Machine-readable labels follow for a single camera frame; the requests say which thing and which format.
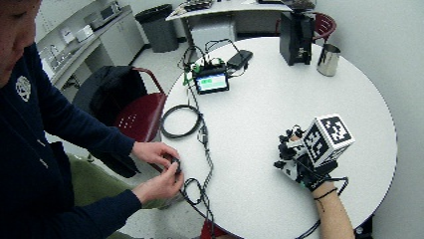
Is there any black wristband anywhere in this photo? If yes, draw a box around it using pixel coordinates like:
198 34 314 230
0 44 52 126
311 187 339 201

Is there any black power adapter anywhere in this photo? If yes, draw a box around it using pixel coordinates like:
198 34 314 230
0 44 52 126
225 49 254 71

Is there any grey counter appliance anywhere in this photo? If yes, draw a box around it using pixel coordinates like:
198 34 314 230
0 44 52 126
84 2 124 30

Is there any black trash bin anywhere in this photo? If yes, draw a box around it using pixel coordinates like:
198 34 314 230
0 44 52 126
135 3 181 54

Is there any tall black box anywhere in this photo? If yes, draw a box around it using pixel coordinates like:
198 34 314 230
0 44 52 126
278 9 317 67

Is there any small white box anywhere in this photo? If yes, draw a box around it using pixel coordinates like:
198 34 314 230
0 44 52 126
75 24 96 43

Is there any steel pitcher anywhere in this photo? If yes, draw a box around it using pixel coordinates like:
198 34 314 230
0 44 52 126
315 43 343 78

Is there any small black connector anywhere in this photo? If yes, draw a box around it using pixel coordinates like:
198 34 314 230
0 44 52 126
171 155 185 176

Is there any white counter cabinet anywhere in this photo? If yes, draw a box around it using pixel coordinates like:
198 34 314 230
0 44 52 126
35 3 149 92

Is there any long black cable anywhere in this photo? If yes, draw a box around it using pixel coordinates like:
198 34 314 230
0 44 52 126
178 46 218 239

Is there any coiled black cable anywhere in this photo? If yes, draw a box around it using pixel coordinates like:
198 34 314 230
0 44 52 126
160 104 206 139

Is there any white marker cube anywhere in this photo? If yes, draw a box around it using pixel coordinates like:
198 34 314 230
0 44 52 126
302 114 357 168

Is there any red chair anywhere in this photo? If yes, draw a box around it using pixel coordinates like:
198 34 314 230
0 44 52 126
200 220 230 239
310 12 338 45
111 67 171 143

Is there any black jacket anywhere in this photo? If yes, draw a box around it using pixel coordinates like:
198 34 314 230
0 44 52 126
72 65 151 127

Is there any grey side table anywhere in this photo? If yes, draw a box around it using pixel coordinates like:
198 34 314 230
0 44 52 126
165 0 294 51

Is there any small screen device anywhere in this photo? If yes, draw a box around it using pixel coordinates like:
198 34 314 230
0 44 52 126
193 67 232 96

